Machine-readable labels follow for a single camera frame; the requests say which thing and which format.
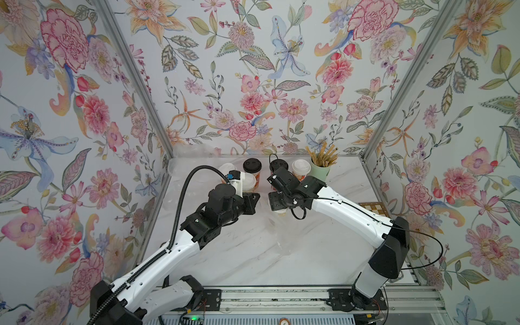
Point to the red cup black lid right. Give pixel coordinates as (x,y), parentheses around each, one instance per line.
(277,164)

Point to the green straw holder cup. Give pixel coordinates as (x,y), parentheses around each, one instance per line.
(319,169)

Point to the stack of clear bags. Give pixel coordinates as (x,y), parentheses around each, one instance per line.
(185,159)

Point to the wooden chessboard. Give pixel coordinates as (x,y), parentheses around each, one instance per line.
(376,207)

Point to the red cup white lid left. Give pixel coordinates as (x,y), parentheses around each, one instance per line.
(228,170)

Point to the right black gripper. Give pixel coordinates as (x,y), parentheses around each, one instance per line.
(273,198)

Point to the red cup black lid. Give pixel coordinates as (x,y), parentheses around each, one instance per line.
(277,164)
(254,167)

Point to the cream cup white lid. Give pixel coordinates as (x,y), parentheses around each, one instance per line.
(249,182)
(281,212)

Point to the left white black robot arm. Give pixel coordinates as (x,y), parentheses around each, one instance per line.
(136,299)

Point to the red cup black lid left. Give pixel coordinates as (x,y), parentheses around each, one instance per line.
(254,167)

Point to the red cup white lid right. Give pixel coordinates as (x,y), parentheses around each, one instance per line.
(300,169)

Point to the clear plastic carrier bag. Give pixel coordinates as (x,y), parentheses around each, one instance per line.
(282,243)

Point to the red cup white lid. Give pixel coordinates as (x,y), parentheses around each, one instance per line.
(300,169)
(228,170)

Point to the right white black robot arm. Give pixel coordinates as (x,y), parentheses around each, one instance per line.
(389,237)

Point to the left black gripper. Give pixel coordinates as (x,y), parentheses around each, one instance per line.
(250,206)

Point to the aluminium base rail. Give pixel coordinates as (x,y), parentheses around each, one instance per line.
(393,299)

